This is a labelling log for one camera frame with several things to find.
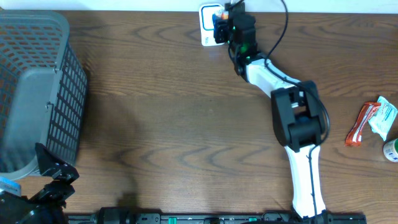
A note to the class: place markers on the grey plastic basket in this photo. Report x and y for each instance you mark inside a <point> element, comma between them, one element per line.
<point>43,91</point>

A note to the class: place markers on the orange small carton box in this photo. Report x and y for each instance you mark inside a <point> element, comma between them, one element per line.
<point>221,14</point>

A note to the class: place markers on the white barcode scanner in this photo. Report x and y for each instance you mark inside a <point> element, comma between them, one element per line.
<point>206,12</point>

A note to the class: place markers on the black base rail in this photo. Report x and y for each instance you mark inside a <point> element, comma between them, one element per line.
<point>127,216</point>

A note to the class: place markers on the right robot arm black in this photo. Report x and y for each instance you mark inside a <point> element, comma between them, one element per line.
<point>299,119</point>

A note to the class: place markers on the green lid white jar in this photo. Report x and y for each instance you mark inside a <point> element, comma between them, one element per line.
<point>390,150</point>

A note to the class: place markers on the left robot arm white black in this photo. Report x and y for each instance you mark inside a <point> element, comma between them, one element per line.
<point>46,206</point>

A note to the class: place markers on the light blue snack packet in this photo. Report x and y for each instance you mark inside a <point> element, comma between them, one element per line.
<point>383,119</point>

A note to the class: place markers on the red Top chocolate bar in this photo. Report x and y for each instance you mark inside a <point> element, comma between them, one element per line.
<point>354,137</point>

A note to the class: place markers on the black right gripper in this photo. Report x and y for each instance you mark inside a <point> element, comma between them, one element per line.
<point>218,25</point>

